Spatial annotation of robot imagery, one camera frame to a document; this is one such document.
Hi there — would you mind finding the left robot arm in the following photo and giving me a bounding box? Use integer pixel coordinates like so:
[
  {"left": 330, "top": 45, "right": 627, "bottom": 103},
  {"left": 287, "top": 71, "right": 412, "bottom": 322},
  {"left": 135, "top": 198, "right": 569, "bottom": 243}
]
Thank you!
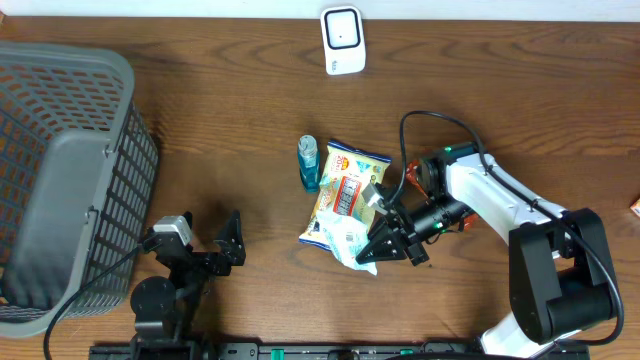
[{"left": 130, "top": 210, "right": 246, "bottom": 359}]

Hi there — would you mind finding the red orange snack bar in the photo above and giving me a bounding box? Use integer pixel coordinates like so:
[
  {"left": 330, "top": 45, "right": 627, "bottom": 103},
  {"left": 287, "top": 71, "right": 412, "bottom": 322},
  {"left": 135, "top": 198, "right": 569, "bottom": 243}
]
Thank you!
[{"left": 405, "top": 160, "right": 479, "bottom": 232}]

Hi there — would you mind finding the grey plastic shopping basket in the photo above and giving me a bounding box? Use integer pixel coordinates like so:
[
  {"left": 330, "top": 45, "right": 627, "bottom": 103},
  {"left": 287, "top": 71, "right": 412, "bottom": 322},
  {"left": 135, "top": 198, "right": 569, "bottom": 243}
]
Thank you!
[{"left": 1, "top": 42, "right": 159, "bottom": 338}]

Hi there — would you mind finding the yellow snack chip bag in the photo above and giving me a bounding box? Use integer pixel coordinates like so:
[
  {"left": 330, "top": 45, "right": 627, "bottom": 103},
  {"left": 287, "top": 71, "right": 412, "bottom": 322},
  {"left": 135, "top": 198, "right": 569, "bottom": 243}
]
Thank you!
[{"left": 298, "top": 140, "right": 392, "bottom": 251}]

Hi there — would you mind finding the white barcode scanner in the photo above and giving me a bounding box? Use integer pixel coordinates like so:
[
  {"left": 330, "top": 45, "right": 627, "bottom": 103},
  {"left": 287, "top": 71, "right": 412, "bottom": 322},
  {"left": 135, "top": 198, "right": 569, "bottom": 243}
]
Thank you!
[{"left": 320, "top": 5, "right": 366, "bottom": 76}]

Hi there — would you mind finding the small orange white snack pack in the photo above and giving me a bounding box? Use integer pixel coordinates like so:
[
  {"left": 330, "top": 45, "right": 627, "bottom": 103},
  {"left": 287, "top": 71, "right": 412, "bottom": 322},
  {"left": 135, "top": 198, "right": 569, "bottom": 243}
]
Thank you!
[{"left": 630, "top": 200, "right": 640, "bottom": 216}]

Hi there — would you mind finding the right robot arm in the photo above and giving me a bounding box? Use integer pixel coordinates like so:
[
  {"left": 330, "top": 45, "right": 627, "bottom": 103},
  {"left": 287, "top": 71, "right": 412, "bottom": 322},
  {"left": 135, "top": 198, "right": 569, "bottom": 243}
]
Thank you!
[{"left": 356, "top": 143, "right": 621, "bottom": 359}]

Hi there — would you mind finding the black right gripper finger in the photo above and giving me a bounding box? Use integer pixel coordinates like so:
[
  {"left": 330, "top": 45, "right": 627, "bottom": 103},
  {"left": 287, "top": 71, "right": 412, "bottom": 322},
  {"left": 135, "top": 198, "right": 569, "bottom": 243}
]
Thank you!
[
  {"left": 368, "top": 217, "right": 400, "bottom": 245},
  {"left": 355, "top": 233, "right": 407, "bottom": 265}
]

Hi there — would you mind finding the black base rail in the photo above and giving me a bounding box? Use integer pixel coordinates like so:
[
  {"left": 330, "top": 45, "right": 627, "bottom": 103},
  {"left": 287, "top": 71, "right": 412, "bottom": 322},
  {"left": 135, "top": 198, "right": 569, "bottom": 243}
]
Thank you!
[{"left": 89, "top": 341, "right": 591, "bottom": 360}]

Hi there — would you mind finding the teal bottle with grey cap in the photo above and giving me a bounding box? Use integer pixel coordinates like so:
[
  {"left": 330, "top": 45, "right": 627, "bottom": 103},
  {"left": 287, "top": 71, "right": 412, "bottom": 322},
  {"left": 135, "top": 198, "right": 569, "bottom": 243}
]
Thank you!
[{"left": 297, "top": 135, "right": 320, "bottom": 193}]

